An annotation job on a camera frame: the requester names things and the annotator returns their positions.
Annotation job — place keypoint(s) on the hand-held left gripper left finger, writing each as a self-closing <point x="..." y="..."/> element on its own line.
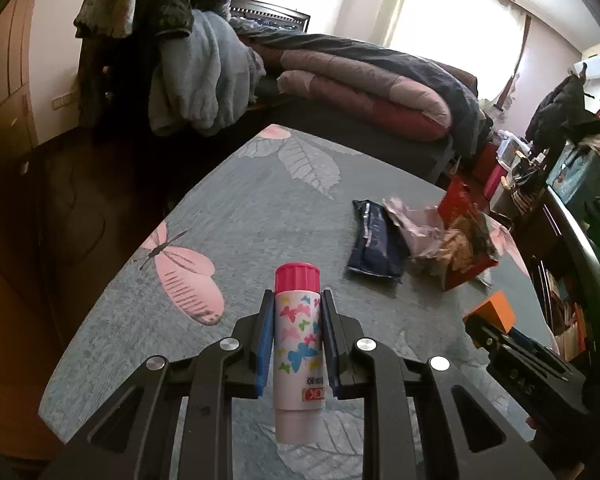
<point x="263" y="355"/>

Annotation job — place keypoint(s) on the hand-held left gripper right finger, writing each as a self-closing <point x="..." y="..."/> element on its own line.
<point x="331" y="355"/>

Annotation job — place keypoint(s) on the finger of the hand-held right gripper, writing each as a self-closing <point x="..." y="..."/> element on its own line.
<point x="485" y="335"/>

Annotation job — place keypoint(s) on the small orange box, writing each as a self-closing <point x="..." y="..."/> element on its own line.
<point x="495" y="310"/>

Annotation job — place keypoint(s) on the butterfly print glue stick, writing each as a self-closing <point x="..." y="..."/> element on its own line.
<point x="297" y="330"/>

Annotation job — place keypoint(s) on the navy blue packet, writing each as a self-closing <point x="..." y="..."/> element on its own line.
<point x="375" y="240"/>

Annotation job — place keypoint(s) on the pink wrapper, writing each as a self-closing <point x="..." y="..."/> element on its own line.
<point x="420" y="230"/>

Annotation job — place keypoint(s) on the red snack bag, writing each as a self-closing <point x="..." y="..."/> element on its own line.
<point x="460" y="202"/>

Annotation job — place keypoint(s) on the dark wooden footboard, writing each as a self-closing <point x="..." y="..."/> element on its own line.
<point x="570" y="250"/>

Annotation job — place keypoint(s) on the grey floral tablecloth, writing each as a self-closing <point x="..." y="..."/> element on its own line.
<point x="260" y="210"/>

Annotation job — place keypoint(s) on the red bin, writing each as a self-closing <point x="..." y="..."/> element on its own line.
<point x="494" y="175"/>

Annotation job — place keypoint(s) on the teal box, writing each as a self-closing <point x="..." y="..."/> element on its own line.
<point x="580" y="175"/>

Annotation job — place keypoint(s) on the white plastic container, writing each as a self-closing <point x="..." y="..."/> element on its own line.
<point x="512" y="150"/>

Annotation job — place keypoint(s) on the bed with dark sheet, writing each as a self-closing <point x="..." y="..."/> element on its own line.
<point x="380" y="155"/>

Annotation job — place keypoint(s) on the black hanging jacket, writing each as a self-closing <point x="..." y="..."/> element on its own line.
<point x="562" y="110"/>

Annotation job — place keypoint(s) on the folded pink maroon quilt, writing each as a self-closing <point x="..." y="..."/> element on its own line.
<point x="370" y="95"/>

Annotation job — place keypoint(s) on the white air conditioner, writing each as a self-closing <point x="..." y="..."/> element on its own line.
<point x="592" y="62"/>

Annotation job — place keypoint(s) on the white window curtain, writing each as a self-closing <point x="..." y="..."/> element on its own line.
<point x="440" y="20"/>

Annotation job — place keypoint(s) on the dark wooden headboard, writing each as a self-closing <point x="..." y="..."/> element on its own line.
<point x="275" y="12"/>

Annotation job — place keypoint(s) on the grey fuzzy garment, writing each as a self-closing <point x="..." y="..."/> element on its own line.
<point x="115" y="5"/>

